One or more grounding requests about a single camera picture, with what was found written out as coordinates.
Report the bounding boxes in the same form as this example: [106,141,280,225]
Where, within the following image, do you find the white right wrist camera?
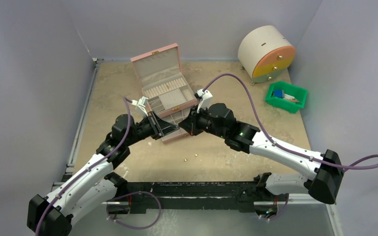
[194,89,213,113]

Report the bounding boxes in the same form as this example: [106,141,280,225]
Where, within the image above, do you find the aluminium table frame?
[51,58,104,191]

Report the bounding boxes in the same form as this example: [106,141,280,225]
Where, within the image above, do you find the pink jewelry box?
[130,43,197,118]

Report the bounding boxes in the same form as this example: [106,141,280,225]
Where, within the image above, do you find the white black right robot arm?
[179,103,344,205]

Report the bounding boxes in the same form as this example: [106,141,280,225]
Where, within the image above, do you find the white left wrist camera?
[131,96,148,117]

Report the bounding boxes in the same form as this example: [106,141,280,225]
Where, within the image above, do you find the blue block in bin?
[272,89,284,98]

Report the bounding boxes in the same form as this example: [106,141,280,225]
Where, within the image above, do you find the pink jewelry box drawer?
[159,105,207,144]

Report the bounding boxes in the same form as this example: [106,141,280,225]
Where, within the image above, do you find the round white drawer cabinet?
[238,25,296,85]

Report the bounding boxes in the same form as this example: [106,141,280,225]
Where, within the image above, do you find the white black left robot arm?
[27,112,179,236]

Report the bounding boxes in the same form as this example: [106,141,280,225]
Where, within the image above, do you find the green plastic bin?
[265,81,308,114]

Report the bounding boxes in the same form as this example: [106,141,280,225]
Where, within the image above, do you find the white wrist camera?
[131,96,148,117]
[194,89,213,113]

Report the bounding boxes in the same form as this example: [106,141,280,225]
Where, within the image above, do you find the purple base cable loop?
[106,191,161,230]

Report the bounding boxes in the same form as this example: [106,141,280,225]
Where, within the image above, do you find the white tool in bin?
[283,94,300,103]

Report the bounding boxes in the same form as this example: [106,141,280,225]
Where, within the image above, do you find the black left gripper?
[125,111,179,147]

